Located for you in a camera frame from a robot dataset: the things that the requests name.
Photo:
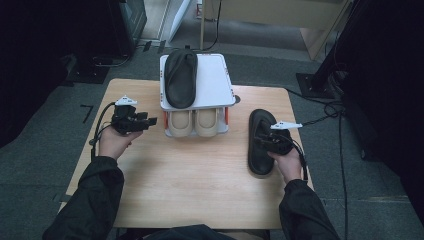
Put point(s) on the dark cabinet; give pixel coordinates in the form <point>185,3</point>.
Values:
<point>113,23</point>

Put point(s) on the person's dark torso clothing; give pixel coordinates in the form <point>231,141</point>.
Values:
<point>193,232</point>

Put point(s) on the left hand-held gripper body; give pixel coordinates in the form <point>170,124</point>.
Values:
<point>126,121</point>

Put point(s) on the beige clog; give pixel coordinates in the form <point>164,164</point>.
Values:
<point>206,122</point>
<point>180,123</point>

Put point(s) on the black stand base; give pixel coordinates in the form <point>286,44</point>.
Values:
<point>88,71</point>

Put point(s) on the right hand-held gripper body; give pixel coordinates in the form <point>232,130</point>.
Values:
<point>280,141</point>

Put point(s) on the person's right hand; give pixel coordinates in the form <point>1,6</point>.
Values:
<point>290,166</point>

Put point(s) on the black metal stand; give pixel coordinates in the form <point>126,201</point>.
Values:
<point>316,83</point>

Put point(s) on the white shoe rack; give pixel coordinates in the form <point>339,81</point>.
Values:
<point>213,83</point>

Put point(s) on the black slipper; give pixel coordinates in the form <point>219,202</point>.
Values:
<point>180,80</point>
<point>260,160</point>

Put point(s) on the person's left hand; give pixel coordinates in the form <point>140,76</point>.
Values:
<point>113,143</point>

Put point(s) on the light wooden cabinet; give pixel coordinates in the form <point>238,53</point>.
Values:
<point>273,13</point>

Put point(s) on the white leaning board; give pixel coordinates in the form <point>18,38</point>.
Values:
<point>180,18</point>

